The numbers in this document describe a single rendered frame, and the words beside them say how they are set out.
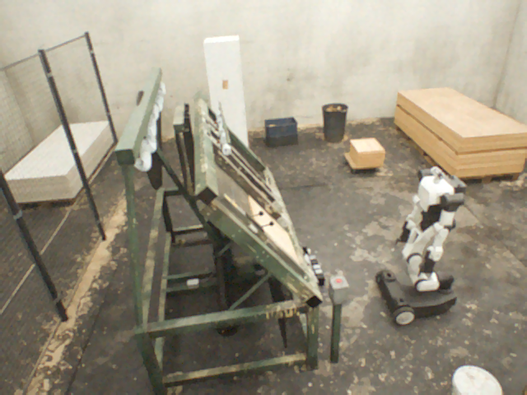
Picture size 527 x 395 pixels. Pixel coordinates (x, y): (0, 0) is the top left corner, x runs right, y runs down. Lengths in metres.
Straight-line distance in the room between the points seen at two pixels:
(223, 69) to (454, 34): 4.81
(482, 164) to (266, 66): 4.36
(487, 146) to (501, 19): 3.82
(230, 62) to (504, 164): 4.49
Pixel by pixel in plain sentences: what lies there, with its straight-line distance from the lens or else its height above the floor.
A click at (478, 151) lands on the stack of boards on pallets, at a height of 0.54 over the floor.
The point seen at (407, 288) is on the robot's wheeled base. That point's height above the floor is 0.17.
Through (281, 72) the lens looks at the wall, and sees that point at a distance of 8.16.
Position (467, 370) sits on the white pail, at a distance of 3.40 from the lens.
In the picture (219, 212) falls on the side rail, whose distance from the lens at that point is 2.32.
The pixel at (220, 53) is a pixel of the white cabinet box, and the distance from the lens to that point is 6.62.
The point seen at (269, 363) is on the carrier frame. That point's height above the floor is 0.18.
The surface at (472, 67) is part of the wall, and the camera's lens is 9.48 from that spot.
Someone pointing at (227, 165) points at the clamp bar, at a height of 1.60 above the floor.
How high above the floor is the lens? 2.96
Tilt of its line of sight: 30 degrees down
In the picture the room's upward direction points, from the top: 5 degrees counter-clockwise
